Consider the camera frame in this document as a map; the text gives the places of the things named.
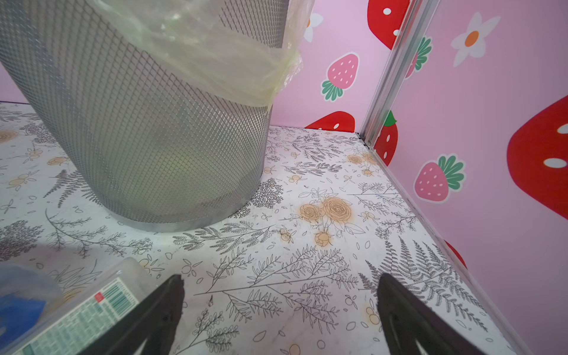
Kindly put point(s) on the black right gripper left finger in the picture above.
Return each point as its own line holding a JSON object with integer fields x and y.
{"x": 150, "y": 328}

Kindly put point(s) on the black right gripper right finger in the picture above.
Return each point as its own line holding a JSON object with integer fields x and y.
{"x": 410, "y": 327}

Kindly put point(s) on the clear bottle green white label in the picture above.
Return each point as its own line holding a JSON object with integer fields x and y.
{"x": 88, "y": 316}

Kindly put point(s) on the translucent plastic bin liner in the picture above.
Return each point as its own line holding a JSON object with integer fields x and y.
{"x": 241, "y": 51}

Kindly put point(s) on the grey wire mesh bin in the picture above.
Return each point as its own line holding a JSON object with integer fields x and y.
{"x": 159, "y": 154}

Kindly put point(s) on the aluminium right corner post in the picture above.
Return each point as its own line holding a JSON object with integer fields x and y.
{"x": 400, "y": 26}

